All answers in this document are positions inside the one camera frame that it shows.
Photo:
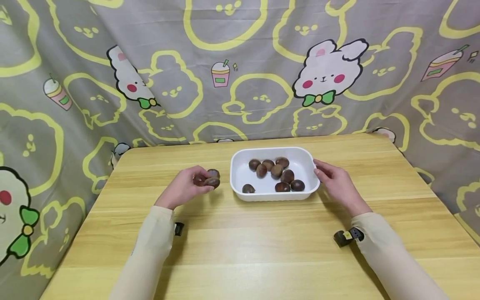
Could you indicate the batch of brown chestnuts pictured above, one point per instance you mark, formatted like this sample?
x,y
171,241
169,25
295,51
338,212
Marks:
x,y
276,171

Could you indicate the person's right thumb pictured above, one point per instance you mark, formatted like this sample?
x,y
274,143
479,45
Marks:
x,y
321,177

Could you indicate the white plastic tray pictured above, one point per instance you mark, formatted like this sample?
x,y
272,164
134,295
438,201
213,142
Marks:
x,y
300,160

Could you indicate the black wrist band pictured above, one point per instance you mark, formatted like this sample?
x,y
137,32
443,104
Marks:
x,y
179,228
347,236

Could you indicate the person's left thumb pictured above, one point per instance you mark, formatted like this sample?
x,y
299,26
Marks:
x,y
202,190

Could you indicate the person's right hand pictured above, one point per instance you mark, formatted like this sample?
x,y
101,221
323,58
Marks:
x,y
341,187

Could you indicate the person's left forearm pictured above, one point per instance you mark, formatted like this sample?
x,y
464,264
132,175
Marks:
x,y
146,254

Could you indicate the person's left fingers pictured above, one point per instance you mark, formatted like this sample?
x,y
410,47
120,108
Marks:
x,y
197,170

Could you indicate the person's right forearm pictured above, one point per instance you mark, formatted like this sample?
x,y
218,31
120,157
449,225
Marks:
x,y
390,258

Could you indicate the person's right index finger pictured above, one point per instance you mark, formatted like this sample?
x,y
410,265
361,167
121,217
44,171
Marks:
x,y
323,163

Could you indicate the single brown chestnut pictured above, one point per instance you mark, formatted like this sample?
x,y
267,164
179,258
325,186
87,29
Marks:
x,y
198,180
214,172
212,182

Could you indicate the person's left hand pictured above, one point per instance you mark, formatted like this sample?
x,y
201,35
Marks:
x,y
180,189

